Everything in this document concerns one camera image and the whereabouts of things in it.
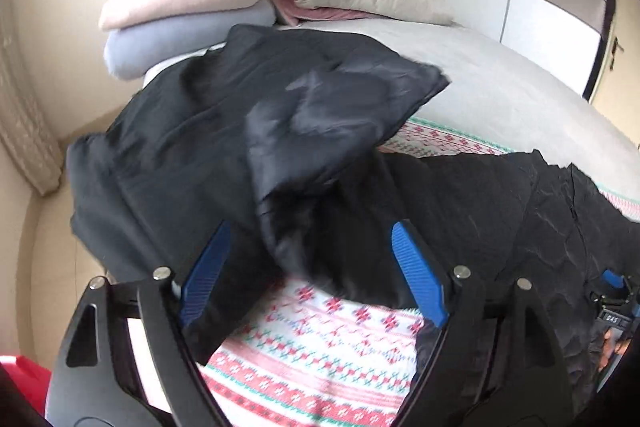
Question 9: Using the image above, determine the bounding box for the grey bed sheet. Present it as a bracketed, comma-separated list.
[142, 14, 640, 158]

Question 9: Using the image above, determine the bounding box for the large black jacket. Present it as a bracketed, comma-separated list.
[66, 23, 639, 427]

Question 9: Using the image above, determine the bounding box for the blue-grey pillow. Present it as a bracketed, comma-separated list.
[103, 2, 277, 81]

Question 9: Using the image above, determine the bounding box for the cream door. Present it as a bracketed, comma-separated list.
[590, 0, 640, 145]

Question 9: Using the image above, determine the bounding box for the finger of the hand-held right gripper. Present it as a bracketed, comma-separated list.
[600, 270, 632, 292]

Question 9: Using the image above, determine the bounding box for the red plastic object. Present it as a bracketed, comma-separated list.
[0, 355, 53, 410]

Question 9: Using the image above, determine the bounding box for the white red patterned blanket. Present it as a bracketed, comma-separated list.
[125, 117, 640, 427]

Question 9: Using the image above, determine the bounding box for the metal door handle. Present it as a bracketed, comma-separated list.
[610, 37, 626, 74]

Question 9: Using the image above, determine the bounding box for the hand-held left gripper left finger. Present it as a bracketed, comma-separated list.
[47, 220, 234, 427]

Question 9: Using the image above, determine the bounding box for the white brown wardrobe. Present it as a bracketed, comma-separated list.
[440, 0, 617, 104]

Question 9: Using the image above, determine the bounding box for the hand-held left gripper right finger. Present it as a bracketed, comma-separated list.
[391, 220, 577, 427]

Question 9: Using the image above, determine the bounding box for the beige curtain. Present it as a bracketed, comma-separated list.
[0, 0, 64, 196]

